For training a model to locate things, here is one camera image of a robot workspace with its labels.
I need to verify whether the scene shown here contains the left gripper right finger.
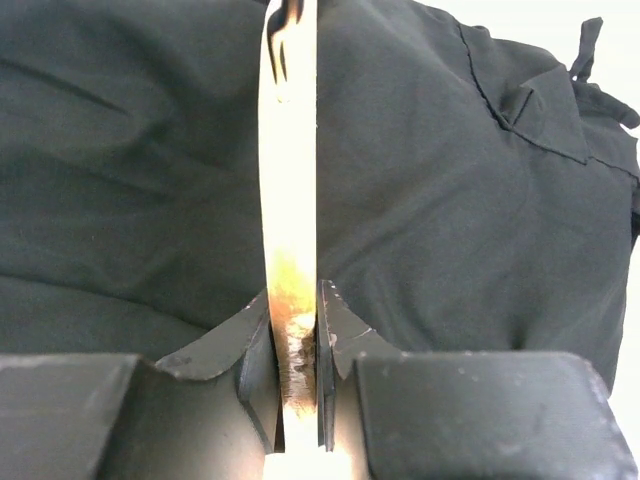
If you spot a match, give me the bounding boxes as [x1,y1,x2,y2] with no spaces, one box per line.
[315,280,400,450]

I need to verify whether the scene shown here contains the black trousers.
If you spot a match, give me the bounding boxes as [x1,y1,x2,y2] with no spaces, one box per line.
[1,1,639,384]

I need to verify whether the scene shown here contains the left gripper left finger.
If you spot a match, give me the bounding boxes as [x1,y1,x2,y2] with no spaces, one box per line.
[156,291,280,453]

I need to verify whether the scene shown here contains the wooden clothes hanger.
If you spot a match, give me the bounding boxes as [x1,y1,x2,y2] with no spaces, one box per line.
[258,1,318,479]

